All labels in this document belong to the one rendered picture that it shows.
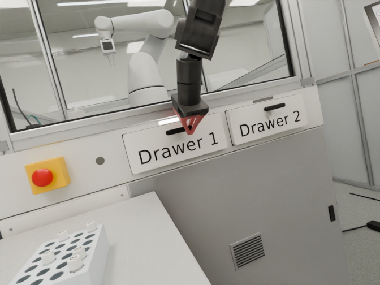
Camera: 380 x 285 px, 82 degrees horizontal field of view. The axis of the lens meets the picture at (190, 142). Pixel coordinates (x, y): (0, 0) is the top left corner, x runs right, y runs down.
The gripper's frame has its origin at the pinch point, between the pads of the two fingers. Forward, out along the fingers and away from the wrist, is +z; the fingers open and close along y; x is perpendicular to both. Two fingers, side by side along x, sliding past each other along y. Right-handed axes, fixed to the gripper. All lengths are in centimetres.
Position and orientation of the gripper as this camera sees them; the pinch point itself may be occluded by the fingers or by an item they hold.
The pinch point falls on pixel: (189, 130)
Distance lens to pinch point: 59.8
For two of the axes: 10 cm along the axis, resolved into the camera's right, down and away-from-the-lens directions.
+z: 0.0, 7.8, 6.2
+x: -9.3, 2.3, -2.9
